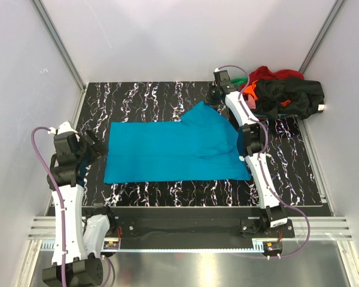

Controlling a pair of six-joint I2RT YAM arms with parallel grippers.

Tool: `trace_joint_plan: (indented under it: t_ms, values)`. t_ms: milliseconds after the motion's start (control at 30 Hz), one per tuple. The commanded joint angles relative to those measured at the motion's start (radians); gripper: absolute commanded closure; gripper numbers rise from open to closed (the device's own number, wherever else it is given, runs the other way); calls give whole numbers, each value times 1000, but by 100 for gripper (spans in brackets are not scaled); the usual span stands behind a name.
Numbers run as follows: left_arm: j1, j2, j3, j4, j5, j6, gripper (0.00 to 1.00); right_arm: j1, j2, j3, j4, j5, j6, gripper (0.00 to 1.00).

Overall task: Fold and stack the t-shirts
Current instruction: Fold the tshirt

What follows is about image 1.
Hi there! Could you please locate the blue t shirt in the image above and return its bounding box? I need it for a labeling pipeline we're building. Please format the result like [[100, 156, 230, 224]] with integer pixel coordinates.
[[104, 102, 251, 184]]

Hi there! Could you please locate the black mesh t shirt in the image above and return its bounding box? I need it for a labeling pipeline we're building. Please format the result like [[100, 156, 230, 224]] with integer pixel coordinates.
[[254, 77, 324, 120]]

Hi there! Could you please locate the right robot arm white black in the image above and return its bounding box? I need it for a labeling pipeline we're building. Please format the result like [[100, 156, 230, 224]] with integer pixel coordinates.
[[209, 66, 288, 237]]

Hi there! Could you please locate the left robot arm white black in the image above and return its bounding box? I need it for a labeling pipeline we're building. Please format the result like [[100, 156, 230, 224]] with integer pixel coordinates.
[[42, 123, 117, 286]]

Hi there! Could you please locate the green t shirt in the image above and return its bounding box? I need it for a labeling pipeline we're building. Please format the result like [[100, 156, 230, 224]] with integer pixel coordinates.
[[231, 77, 247, 86]]

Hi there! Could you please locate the orange t shirt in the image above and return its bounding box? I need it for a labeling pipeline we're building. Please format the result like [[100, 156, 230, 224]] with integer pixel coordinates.
[[243, 84, 258, 101]]

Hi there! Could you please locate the pink t shirt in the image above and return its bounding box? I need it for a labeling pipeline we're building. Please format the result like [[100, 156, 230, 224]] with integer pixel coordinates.
[[245, 95, 256, 110]]

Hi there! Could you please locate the red t shirt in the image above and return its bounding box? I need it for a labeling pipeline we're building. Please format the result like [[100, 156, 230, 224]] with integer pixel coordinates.
[[248, 66, 305, 87]]

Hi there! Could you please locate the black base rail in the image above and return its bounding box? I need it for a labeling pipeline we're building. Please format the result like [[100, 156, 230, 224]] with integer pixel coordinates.
[[83, 207, 295, 252]]

